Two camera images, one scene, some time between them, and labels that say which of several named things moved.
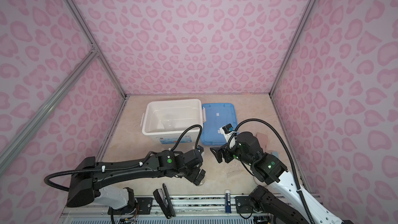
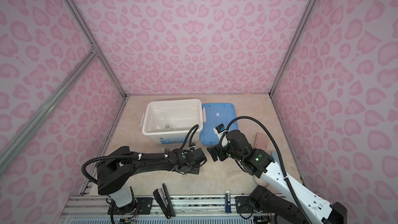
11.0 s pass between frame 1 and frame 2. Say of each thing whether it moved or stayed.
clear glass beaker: moved
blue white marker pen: stayed
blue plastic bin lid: stayed
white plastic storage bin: stayed
